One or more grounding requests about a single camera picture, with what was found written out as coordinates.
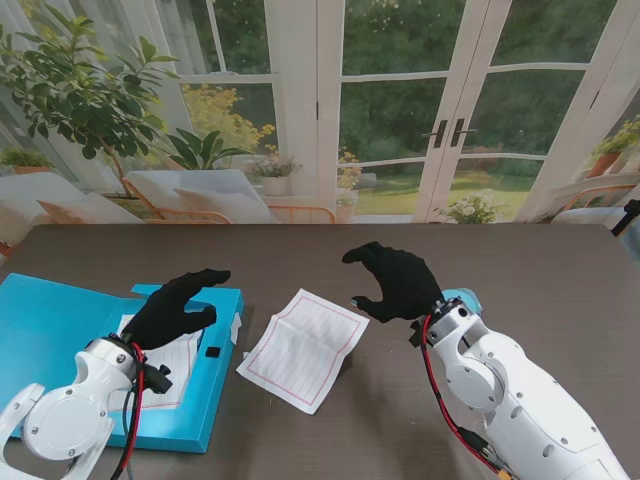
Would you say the red left arm cable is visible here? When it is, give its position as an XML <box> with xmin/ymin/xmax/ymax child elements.
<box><xmin>115</xmin><ymin>344</ymin><xmax>147</xmax><ymax>480</ymax></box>

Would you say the blue label roll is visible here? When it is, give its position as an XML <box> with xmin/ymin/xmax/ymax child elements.
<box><xmin>442</xmin><ymin>287</ymin><xmax>484</xmax><ymax>314</ymax></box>

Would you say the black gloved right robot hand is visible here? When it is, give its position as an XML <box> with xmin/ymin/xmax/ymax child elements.
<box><xmin>341</xmin><ymin>241</ymin><xmax>445</xmax><ymax>324</ymax></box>

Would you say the black stand equipment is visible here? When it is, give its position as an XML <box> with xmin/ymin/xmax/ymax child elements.
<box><xmin>612</xmin><ymin>198</ymin><xmax>640</xmax><ymax>246</ymax></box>

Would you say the blue file box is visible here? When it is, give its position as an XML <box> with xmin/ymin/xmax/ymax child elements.
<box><xmin>0</xmin><ymin>272</ymin><xmax>246</xmax><ymax>454</ymax></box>

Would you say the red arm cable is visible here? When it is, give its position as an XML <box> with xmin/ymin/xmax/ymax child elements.
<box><xmin>422</xmin><ymin>314</ymin><xmax>514</xmax><ymax>479</ymax></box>
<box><xmin>115</xmin><ymin>344</ymin><xmax>147</xmax><ymax>480</ymax></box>

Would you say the printed garden window backdrop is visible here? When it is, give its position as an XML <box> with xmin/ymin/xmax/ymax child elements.
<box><xmin>0</xmin><ymin>0</ymin><xmax>640</xmax><ymax>229</ymax></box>

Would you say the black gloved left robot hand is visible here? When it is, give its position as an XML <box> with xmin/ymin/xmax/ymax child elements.
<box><xmin>119</xmin><ymin>268</ymin><xmax>232</xmax><ymax>351</ymax></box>

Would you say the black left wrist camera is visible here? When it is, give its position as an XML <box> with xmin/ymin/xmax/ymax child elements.
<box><xmin>142</xmin><ymin>364</ymin><xmax>175</xmax><ymax>395</ymax></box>

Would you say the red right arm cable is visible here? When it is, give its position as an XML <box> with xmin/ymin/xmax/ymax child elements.
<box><xmin>422</xmin><ymin>314</ymin><xmax>514</xmax><ymax>479</ymax></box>

